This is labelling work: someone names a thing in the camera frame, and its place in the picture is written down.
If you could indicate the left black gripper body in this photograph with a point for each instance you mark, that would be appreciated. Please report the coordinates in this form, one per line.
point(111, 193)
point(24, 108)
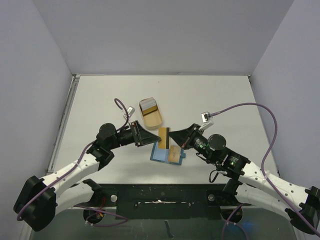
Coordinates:
point(128, 136)

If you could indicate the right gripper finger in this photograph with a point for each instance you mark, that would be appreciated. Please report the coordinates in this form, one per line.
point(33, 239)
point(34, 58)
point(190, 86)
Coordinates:
point(182, 134)
point(182, 142)

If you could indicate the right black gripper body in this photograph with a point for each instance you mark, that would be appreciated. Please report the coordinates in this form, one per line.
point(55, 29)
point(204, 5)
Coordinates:
point(189, 136)

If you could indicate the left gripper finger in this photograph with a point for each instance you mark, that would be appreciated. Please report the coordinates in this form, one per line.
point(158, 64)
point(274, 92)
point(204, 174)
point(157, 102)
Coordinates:
point(141, 132)
point(149, 140)

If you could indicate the gold credit card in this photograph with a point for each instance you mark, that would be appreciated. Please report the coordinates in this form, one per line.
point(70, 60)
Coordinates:
point(165, 142)
point(174, 154)

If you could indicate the blue leather card holder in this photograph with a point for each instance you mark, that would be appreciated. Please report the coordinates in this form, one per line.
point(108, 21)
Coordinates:
point(161, 155)

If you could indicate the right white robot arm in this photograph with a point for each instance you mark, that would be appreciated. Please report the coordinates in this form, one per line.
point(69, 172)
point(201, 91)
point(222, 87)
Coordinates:
point(250, 183)

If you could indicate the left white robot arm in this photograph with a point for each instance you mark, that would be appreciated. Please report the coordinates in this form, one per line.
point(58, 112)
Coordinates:
point(37, 202)

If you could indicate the stack of credit cards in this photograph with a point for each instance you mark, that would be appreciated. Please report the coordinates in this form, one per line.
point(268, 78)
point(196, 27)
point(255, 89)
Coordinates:
point(147, 103)

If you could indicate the beige oval tray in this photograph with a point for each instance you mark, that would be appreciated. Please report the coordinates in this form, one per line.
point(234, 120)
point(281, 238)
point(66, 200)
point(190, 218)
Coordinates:
point(152, 118)

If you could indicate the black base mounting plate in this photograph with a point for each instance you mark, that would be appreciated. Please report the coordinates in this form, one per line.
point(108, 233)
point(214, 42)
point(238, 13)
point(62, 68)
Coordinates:
point(161, 201)

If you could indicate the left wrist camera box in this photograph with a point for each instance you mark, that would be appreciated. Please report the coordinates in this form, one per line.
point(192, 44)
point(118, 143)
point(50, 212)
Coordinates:
point(128, 112)

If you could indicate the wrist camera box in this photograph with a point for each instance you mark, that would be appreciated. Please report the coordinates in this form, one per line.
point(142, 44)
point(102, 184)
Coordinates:
point(207, 120)
point(128, 112)

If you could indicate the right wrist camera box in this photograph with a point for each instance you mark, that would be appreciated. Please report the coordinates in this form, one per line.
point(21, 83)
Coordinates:
point(207, 120)

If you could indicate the aluminium left side rail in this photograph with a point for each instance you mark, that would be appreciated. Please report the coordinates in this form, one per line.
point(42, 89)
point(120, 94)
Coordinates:
point(63, 124)

